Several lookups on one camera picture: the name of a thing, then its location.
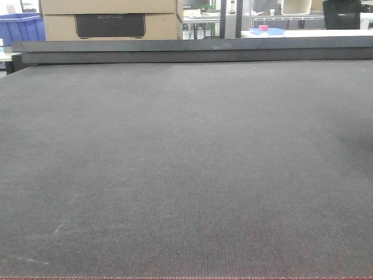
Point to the black conveyor belt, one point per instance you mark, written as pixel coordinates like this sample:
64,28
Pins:
187,171

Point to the pink tape roll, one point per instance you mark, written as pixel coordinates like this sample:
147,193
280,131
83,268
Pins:
263,28

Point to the shallow blue tray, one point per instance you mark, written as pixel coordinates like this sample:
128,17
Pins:
269,32

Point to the beige plastic chair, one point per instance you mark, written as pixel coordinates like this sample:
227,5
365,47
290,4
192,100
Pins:
296,7

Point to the lower cardboard box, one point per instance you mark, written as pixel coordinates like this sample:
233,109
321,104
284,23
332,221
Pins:
125,26

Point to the cardboard box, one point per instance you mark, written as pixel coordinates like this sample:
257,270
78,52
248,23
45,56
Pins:
125,26
67,7

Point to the upper cardboard box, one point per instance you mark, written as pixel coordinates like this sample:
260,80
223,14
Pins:
67,7

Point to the white background table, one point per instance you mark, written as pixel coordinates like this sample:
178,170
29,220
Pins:
314,33

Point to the blue crate in background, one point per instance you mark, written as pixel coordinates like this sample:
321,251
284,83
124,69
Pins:
22,27

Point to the black vertical post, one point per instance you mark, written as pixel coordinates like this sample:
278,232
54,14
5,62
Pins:
239,12
222,21

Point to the dark conveyor side rail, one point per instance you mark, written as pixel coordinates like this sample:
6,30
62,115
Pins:
195,51

